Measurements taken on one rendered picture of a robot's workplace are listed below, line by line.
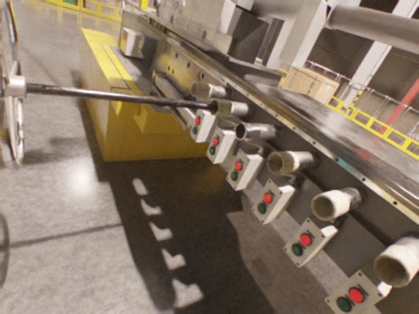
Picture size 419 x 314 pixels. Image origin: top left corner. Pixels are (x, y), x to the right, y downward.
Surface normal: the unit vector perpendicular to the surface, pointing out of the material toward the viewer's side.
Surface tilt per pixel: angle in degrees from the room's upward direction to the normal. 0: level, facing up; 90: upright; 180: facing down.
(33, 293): 0
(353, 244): 90
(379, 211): 90
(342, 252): 90
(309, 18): 90
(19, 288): 0
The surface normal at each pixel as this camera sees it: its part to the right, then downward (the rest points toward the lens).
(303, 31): -0.80, 0.06
